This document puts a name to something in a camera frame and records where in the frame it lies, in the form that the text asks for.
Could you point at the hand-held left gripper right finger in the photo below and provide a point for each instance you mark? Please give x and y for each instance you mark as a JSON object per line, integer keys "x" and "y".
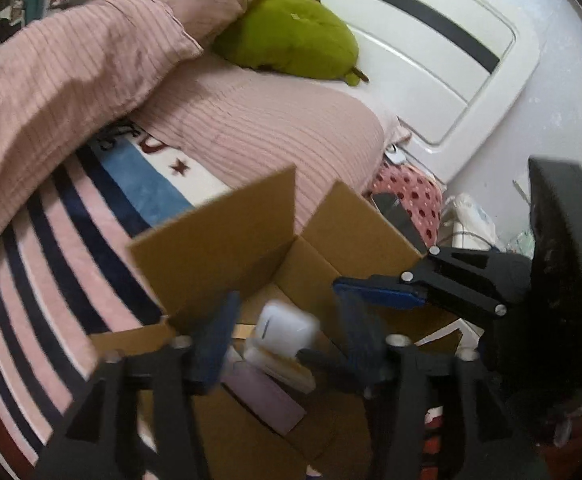
{"x": 366, "y": 345}

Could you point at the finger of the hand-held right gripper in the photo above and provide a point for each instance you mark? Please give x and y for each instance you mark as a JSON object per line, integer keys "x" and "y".
{"x": 323, "y": 362}
{"x": 381, "y": 296}

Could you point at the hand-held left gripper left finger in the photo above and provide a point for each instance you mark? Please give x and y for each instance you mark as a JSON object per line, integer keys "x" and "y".
{"x": 214, "y": 342}

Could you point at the white rounded plastic case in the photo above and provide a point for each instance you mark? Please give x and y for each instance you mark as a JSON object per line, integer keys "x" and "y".
{"x": 283, "y": 331}

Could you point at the brown cardboard box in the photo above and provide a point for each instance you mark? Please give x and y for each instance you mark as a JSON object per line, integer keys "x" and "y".
{"x": 231, "y": 255}

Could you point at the white flat box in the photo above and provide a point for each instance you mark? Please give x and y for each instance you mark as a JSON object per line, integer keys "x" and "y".
{"x": 276, "y": 367}

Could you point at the purple rectangular box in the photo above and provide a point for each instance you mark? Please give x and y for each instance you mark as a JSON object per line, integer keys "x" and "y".
{"x": 266, "y": 402}

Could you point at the grey flat panel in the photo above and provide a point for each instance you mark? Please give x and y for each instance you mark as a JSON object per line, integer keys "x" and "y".
{"x": 398, "y": 215}

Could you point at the pink red-dotted cushion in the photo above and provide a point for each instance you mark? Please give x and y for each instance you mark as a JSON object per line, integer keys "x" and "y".
{"x": 416, "y": 197}

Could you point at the white plaid bag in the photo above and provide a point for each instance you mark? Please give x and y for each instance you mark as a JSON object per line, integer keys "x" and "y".
{"x": 468, "y": 220}

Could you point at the small white grey object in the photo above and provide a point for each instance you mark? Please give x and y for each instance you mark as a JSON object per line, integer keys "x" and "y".
{"x": 396, "y": 154}

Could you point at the striped printed blanket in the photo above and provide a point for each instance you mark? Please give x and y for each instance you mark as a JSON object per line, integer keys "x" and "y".
{"x": 56, "y": 260}

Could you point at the white headboard with black stripe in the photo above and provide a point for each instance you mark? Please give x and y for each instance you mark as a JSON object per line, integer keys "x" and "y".
{"x": 436, "y": 50}

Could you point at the green plush toy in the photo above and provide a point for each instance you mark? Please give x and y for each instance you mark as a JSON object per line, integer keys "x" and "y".
{"x": 291, "y": 40}

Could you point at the pink ribbed quilt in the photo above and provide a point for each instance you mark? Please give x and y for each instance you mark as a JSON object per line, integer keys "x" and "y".
{"x": 96, "y": 90}

